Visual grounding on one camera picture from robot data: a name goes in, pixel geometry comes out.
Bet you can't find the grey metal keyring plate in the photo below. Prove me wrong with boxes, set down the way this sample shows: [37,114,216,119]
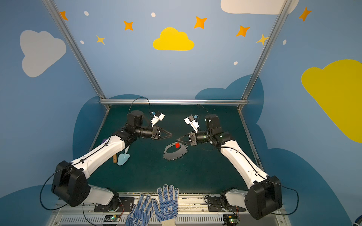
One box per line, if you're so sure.
[163,142,188,161]

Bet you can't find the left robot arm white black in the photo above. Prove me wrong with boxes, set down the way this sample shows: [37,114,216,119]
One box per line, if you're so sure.
[51,110,172,211]

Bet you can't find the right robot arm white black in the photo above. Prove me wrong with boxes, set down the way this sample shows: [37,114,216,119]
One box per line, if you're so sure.
[184,114,282,220]

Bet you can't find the right blue dotted work glove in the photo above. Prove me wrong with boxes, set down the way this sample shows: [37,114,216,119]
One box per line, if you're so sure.
[152,184,179,226]

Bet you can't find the blue dotted work glove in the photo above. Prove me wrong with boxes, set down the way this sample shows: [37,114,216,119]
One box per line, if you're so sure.
[125,194,154,226]
[152,184,179,226]

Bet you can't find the left blue dotted work glove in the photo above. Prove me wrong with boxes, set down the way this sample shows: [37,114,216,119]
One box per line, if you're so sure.
[125,194,154,226]

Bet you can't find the right green circuit board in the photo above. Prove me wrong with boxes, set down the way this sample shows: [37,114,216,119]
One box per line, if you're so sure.
[222,214,239,226]

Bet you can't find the green circuit board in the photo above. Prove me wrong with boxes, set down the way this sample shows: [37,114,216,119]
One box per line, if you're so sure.
[222,214,239,226]
[103,215,121,223]

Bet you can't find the left green circuit board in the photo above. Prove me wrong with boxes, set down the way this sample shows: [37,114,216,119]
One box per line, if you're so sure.
[103,215,121,223]

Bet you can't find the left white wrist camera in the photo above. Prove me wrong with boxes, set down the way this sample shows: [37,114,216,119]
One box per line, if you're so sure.
[150,111,165,127]

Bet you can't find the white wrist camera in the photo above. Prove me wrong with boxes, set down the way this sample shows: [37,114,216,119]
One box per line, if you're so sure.
[150,111,165,127]
[184,115,199,133]

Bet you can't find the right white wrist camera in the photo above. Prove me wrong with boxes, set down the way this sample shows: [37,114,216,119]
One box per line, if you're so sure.
[184,115,199,133]

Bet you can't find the aluminium rear frame bar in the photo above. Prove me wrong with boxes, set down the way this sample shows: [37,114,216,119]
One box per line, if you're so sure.
[100,98,248,105]

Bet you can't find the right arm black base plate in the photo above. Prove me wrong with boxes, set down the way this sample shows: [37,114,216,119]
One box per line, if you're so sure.
[204,195,246,212]

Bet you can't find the aluminium front rail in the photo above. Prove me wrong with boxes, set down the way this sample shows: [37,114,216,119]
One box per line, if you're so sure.
[47,191,291,226]

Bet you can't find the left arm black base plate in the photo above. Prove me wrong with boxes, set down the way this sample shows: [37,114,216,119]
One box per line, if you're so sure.
[94,197,135,213]

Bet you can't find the aluminium left frame post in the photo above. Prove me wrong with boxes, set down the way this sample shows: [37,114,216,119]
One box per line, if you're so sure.
[42,0,106,100]

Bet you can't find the aluminium frame post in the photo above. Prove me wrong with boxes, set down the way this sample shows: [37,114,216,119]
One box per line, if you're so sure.
[238,0,293,113]
[42,0,106,100]

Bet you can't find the aluminium right frame post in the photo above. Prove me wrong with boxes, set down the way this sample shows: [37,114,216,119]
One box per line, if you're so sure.
[238,0,293,113]

